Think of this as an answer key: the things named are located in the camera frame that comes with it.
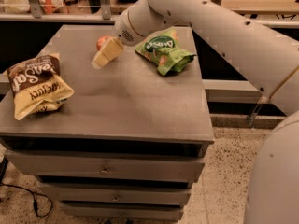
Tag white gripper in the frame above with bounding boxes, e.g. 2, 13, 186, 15
92, 10, 140, 69

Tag black cable on floor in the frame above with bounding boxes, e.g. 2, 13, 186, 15
0, 182, 54, 219

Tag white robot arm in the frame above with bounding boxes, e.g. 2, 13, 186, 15
100, 0, 299, 224

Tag red apple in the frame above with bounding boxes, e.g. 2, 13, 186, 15
96, 35, 111, 50

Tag top drawer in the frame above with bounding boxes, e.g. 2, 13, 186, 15
5, 150, 204, 183

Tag metal railing frame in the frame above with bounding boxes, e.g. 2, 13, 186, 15
0, 0, 299, 29

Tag green chip bag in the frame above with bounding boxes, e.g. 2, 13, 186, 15
135, 29, 195, 77

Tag drawer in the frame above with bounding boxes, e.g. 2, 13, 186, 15
5, 150, 204, 183
38, 183, 191, 206
59, 202, 183, 221

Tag grey drawer cabinet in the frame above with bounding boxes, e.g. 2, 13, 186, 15
0, 25, 214, 209

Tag middle drawer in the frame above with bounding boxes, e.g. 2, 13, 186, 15
38, 183, 191, 206

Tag bottom drawer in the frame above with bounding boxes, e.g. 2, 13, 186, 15
59, 202, 183, 221

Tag brown chip bag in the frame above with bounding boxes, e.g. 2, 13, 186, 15
7, 53, 74, 120

